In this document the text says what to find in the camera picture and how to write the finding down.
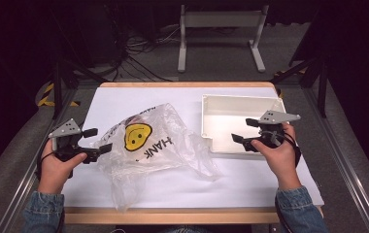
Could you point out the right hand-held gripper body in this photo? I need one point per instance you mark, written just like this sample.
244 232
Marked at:
271 131

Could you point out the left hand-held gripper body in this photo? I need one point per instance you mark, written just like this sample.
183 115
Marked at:
66 140

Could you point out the white plastic tray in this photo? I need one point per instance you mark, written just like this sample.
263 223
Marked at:
228 129

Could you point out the clear plastic bag yellow face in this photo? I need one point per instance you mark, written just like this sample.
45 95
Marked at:
160 152

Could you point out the person's right hand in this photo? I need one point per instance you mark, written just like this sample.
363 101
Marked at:
279 161

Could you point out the person's left hand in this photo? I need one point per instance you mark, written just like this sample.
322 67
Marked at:
54 171

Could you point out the white paper sheet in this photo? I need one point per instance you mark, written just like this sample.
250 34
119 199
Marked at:
237 181

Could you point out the yellow black floor tape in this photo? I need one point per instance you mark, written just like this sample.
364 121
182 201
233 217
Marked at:
43 100

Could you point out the black tripod stand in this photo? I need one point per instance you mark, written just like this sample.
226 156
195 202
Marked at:
57 90
322 87

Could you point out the wooden table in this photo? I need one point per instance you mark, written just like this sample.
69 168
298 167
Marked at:
173 216

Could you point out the white metal stand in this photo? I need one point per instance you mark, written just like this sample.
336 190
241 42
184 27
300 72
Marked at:
182 48

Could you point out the metal floor rail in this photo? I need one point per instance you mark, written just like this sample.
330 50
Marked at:
344 168
27 181

